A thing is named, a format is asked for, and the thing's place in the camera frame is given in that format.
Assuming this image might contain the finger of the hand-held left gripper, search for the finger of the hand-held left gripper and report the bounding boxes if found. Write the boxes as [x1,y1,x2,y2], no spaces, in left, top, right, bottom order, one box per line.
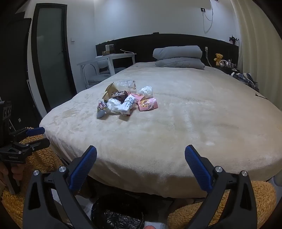
[12,138,51,154]
[9,126,46,141]

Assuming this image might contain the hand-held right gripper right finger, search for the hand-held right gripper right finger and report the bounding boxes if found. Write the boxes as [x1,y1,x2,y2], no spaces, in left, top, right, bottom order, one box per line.
[185,145,258,229]

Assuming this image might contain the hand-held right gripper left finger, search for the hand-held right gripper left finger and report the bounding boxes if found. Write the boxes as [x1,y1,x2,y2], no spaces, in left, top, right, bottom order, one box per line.
[22,145,97,229]

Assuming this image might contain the black trash bin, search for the black trash bin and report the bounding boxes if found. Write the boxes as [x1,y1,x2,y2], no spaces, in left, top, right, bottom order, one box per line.
[91,193,146,229]

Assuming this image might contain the white packet with black band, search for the white packet with black band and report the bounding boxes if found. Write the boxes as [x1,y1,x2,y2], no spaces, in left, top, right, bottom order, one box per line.
[119,96,136,116]

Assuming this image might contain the brown snack packet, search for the brown snack packet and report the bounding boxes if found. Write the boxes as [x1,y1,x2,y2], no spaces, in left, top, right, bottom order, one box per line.
[111,90,128,103]

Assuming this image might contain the pink cookie box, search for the pink cookie box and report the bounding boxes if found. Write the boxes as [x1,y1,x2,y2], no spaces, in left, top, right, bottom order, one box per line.
[138,98,158,112]

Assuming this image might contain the small pink box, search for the small pink box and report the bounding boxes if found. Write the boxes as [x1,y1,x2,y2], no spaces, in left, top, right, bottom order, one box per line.
[129,93,145,104]

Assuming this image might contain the person's left hand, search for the person's left hand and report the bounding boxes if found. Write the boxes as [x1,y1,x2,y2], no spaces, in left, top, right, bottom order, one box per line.
[0,163,25,188]

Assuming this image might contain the person's left fuzzy brown leg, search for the person's left fuzzy brown leg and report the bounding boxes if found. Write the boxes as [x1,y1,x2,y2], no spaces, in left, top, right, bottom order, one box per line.
[0,126,71,223]

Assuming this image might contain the person's fuzzy brown leg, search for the person's fuzzy brown leg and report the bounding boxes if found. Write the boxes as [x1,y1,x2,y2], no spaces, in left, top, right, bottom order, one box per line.
[167,181,277,229]
[0,126,71,223]

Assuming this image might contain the person's right fuzzy brown leg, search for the person's right fuzzy brown leg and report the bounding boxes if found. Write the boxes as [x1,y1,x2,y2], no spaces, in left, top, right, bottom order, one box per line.
[167,181,277,229]

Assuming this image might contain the white crumpled tissue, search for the white crumpled tissue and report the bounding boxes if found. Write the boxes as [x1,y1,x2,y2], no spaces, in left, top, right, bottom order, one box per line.
[107,98,122,114]

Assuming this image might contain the frosted glass door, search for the frosted glass door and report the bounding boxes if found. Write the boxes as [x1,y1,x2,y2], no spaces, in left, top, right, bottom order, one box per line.
[31,3,76,113]

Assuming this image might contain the white chair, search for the white chair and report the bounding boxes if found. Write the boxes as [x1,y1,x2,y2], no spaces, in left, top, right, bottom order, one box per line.
[83,63,111,88]

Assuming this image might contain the beige paper bag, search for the beige paper bag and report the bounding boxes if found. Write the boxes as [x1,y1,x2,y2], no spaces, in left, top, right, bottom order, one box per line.
[102,82,120,100]

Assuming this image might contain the white crumpled plastic bag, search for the white crumpled plastic bag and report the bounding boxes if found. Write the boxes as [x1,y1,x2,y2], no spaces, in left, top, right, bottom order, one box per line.
[138,86,153,99]

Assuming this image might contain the clear plastic bag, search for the clear plastic bag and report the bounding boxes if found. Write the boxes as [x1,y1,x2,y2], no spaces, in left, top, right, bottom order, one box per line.
[117,80,137,92]

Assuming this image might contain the dark patterned cloth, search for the dark patterned cloth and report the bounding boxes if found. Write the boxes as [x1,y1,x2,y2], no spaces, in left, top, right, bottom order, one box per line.
[231,72,259,89]

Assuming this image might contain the white desk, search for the white desk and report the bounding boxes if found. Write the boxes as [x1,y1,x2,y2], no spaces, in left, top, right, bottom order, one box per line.
[77,53,137,75]

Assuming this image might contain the grey pillow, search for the grey pillow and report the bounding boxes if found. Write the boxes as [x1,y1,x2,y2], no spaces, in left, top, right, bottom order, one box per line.
[155,57,205,70]

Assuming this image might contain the brown teddy bear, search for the brown teddy bear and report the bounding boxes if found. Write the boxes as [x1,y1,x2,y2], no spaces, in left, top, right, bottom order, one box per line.
[213,53,223,66]

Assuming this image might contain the grey folded quilt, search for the grey folded quilt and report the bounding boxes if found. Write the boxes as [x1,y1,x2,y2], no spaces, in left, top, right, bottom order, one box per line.
[153,45,203,60]

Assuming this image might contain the black headboard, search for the black headboard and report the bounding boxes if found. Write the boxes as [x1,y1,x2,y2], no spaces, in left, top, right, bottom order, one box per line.
[96,33,239,66]

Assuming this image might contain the white wall cable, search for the white wall cable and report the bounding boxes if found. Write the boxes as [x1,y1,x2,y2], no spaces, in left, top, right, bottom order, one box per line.
[201,0,214,33]

